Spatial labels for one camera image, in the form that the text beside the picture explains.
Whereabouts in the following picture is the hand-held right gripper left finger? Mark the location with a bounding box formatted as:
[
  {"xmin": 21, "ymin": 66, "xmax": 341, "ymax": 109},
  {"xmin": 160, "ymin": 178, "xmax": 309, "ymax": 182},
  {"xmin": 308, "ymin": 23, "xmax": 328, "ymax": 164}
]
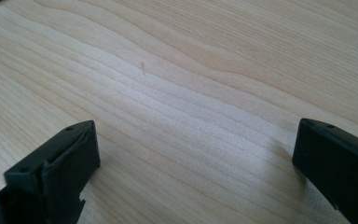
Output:
[{"xmin": 0, "ymin": 119, "xmax": 102, "ymax": 224}]

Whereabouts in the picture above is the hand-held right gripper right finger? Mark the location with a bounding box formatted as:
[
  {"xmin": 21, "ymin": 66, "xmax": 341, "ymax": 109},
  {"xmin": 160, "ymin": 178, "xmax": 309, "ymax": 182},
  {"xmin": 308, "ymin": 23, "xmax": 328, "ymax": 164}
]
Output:
[{"xmin": 292, "ymin": 118, "xmax": 358, "ymax": 224}]

